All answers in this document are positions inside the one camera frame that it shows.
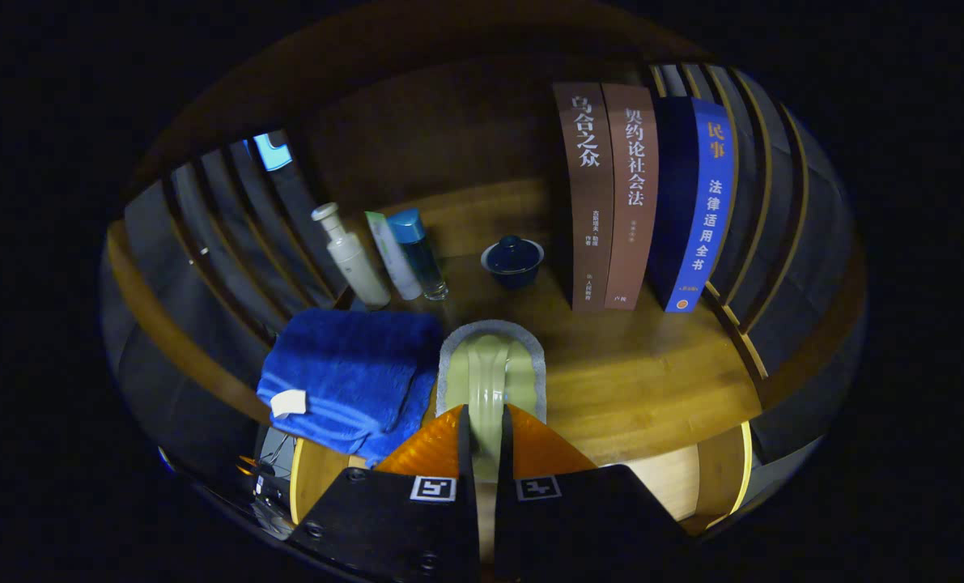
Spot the yellow-green handled scrub brush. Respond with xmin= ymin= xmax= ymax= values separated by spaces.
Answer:
xmin=435 ymin=320 xmax=547 ymax=483

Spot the folded blue towel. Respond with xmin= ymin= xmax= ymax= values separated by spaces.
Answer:
xmin=257 ymin=308 xmax=446 ymax=468

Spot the wooden cabinet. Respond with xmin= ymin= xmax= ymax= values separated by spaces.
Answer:
xmin=101 ymin=0 xmax=867 ymax=487

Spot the teal capped bottle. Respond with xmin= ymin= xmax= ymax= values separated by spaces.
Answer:
xmin=388 ymin=208 xmax=450 ymax=302

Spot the white and green tube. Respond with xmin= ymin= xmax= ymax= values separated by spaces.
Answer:
xmin=364 ymin=211 xmax=423 ymax=302

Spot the dark blue lidded teacup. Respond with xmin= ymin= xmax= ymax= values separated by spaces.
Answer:
xmin=481 ymin=235 xmax=545 ymax=290

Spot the white pump bottle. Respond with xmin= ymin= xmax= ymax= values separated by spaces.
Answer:
xmin=312 ymin=202 xmax=392 ymax=310

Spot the wooden countertop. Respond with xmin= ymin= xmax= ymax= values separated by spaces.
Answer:
xmin=287 ymin=178 xmax=766 ymax=470

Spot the brown book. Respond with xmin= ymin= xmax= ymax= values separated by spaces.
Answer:
xmin=601 ymin=83 xmax=660 ymax=311
xmin=552 ymin=82 xmax=616 ymax=313

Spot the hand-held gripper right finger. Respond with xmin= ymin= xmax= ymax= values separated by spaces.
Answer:
xmin=494 ymin=403 xmax=693 ymax=583

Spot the blue book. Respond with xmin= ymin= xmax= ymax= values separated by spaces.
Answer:
xmin=648 ymin=96 xmax=737 ymax=314

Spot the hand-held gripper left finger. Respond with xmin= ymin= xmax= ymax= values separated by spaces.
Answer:
xmin=287 ymin=405 xmax=482 ymax=583

